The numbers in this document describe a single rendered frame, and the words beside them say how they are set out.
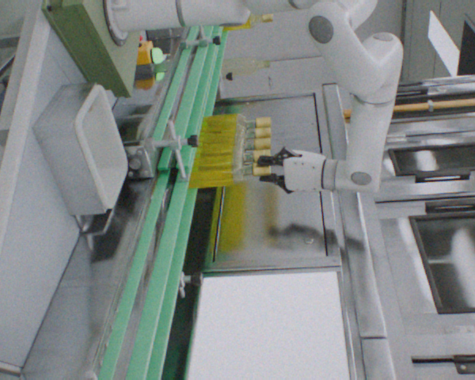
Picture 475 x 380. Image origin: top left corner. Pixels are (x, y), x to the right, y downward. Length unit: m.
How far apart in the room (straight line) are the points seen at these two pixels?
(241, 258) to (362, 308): 0.32
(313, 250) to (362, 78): 0.47
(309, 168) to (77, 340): 0.66
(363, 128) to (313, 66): 6.60
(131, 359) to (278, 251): 0.50
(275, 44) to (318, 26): 6.57
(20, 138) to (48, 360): 0.39
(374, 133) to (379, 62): 0.18
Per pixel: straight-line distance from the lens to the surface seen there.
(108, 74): 1.28
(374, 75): 0.99
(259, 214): 1.39
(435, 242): 1.38
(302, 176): 1.29
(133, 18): 1.24
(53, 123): 1.03
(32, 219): 1.02
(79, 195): 1.11
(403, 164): 1.63
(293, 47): 7.57
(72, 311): 1.03
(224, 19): 1.20
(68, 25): 1.18
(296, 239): 1.31
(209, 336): 1.14
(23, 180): 1.00
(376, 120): 1.12
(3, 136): 1.08
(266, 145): 1.41
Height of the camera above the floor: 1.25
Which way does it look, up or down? 8 degrees down
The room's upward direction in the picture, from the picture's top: 86 degrees clockwise
